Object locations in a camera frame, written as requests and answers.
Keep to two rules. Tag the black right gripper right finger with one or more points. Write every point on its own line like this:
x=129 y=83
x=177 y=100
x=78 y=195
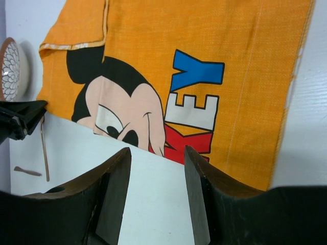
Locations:
x=225 y=211

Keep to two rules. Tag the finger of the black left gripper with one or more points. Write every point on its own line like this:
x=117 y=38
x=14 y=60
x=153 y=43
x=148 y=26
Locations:
x=19 y=119

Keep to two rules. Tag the orange Mickey Mouse placemat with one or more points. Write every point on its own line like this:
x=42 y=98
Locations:
x=163 y=75

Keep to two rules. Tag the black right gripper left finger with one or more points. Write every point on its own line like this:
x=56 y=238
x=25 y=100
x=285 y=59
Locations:
x=85 y=210

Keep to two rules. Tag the floral patterned brown-rim plate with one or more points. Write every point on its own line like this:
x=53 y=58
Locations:
x=15 y=71

